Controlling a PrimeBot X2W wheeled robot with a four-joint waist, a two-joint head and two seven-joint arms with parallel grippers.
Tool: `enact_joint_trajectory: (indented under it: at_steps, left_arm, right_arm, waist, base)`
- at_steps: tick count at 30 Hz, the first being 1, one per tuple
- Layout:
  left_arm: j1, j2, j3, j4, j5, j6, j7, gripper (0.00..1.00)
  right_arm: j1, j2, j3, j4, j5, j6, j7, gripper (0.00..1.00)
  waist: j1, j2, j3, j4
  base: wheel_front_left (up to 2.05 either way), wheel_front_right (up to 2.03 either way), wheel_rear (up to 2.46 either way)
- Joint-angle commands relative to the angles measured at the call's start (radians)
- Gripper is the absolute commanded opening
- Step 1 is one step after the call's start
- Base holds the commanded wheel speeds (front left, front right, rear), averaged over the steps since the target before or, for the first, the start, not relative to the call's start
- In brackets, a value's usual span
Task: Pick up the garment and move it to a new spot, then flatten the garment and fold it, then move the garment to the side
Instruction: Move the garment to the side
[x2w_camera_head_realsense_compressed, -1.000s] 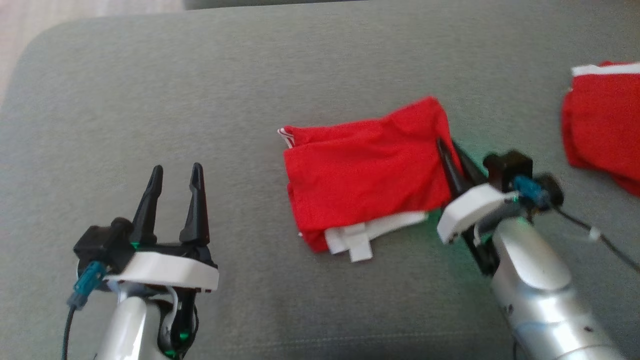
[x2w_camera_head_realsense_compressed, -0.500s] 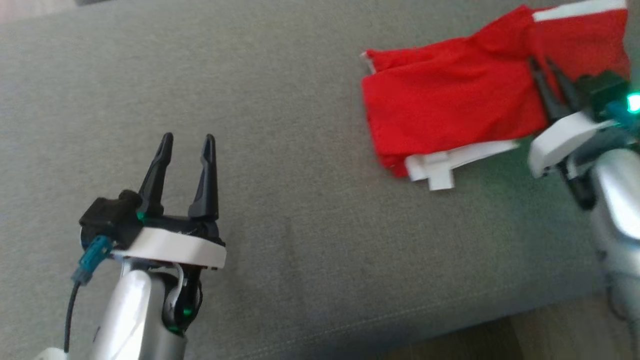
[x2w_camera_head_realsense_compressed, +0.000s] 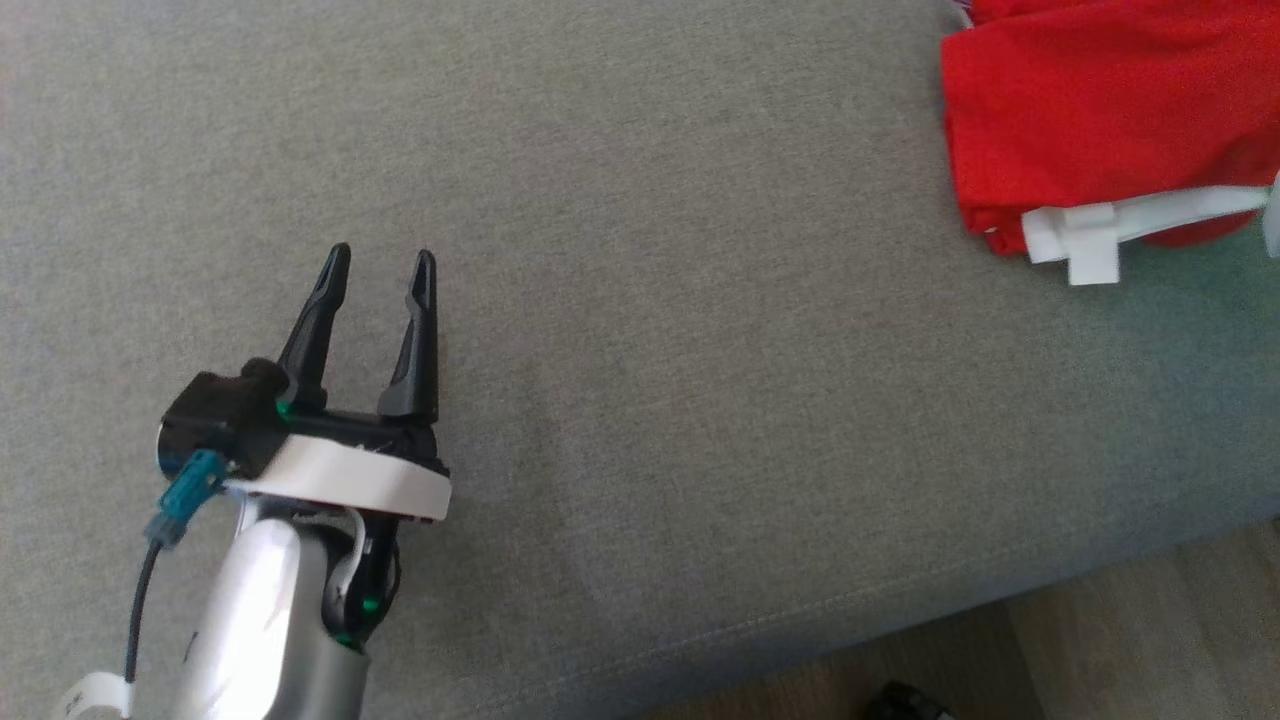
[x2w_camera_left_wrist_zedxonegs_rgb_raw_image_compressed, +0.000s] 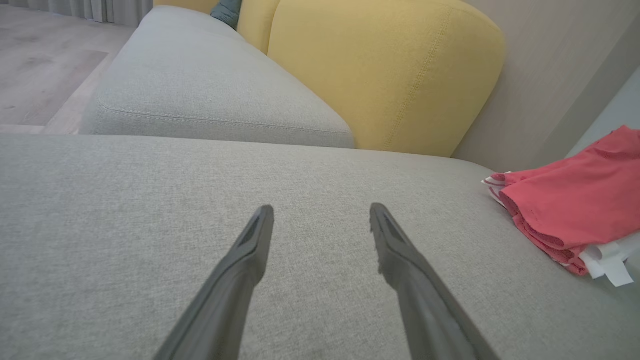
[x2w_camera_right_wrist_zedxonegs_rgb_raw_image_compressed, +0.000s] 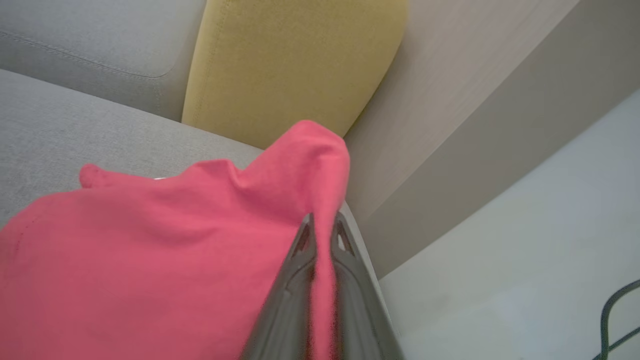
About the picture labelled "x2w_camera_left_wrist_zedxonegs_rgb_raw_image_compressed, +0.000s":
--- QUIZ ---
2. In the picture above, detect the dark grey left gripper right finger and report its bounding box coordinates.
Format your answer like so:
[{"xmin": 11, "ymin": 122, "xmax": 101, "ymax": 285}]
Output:
[{"xmin": 369, "ymin": 203, "xmax": 501, "ymax": 360}]

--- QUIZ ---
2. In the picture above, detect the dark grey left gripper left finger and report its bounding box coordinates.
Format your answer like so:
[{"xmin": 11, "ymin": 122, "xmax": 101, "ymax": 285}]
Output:
[{"xmin": 152, "ymin": 204, "xmax": 275, "ymax": 360}]

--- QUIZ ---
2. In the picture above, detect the red and white jersey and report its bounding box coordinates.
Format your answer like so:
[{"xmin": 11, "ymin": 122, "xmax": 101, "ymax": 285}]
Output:
[{"xmin": 482, "ymin": 125, "xmax": 640, "ymax": 288}]

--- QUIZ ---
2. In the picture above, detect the small grey sofa seat cushion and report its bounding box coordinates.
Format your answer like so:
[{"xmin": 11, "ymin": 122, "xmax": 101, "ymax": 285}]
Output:
[{"xmin": 79, "ymin": 5, "xmax": 356, "ymax": 150}]

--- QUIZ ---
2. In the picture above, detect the wide yellow sofa back cushion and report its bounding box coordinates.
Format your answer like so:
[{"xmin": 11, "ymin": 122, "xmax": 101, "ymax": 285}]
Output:
[{"xmin": 267, "ymin": 0, "xmax": 506, "ymax": 159}]

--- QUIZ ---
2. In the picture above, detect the narrow yellow sofa back cushion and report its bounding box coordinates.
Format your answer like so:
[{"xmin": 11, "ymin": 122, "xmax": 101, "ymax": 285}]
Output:
[{"xmin": 236, "ymin": 0, "xmax": 282, "ymax": 55}]

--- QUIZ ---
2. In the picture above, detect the teal grey throw pillow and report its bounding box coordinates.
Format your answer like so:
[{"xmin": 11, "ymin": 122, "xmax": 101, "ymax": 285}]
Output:
[{"xmin": 210, "ymin": 0, "xmax": 243, "ymax": 31}]

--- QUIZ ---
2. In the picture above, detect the grey pleated curtain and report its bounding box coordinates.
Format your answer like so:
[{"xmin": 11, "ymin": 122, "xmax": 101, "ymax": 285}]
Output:
[{"xmin": 0, "ymin": 0, "xmax": 154, "ymax": 28}]

